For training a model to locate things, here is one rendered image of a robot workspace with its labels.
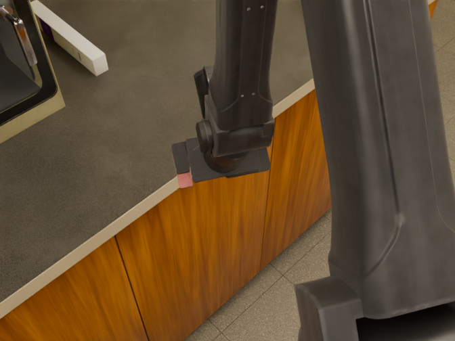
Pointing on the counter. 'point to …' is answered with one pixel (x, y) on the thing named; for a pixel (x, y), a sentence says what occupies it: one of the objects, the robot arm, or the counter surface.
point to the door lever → (19, 34)
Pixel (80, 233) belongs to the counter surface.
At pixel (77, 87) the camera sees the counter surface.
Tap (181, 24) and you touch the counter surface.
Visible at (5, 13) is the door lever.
